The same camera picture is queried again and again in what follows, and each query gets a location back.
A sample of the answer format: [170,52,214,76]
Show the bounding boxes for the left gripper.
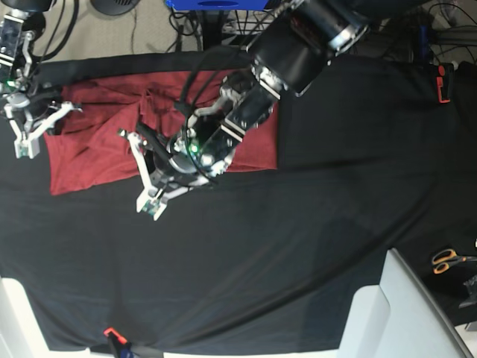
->
[118,126,216,190]

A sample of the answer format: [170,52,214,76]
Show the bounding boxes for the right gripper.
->
[1,91,83,142]

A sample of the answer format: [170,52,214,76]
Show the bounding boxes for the maroon long-sleeve T-shirt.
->
[42,70,280,197]

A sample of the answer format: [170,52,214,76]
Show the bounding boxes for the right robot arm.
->
[1,1,80,145]

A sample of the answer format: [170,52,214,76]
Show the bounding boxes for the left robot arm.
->
[120,1,369,201]

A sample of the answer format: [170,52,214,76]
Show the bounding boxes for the dark round fan base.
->
[90,0,139,16]

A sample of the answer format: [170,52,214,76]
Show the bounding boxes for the blue plastic box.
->
[165,0,268,11]

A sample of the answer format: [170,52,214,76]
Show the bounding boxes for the blue clamp at bottom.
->
[103,327,135,358]

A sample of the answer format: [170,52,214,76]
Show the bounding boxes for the black table cloth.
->
[1,52,476,355]

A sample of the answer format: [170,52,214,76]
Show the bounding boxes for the orange black clamp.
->
[435,63,455,104]

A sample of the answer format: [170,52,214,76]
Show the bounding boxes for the crumpled black plastic piece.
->
[458,276,477,309]

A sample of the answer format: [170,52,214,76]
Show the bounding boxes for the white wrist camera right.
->
[14,137,40,159]

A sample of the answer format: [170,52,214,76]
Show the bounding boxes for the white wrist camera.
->
[136,191,167,221]
[14,137,40,159]

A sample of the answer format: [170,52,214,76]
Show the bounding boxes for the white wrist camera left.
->
[136,191,167,221]

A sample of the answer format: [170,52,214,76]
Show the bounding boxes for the black stand post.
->
[200,10,227,51]

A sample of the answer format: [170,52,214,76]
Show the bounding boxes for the yellow-handled scissors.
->
[432,248,476,274]

